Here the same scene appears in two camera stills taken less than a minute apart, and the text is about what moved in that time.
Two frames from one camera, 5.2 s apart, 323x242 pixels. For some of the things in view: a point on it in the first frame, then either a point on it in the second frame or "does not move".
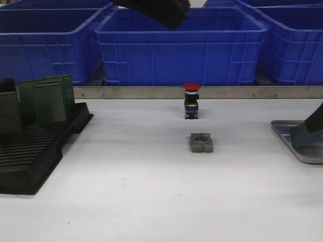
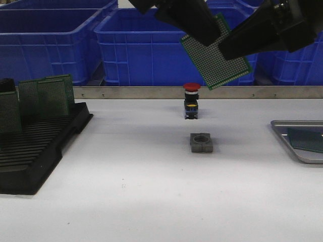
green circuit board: x=10 y=113 does not move
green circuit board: x=50 y=102 to x=215 y=70
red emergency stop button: x=191 y=100 does not move
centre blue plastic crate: x=211 y=47 does not move
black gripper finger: x=314 y=122 to x=276 y=25
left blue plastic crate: x=35 y=42 does not move
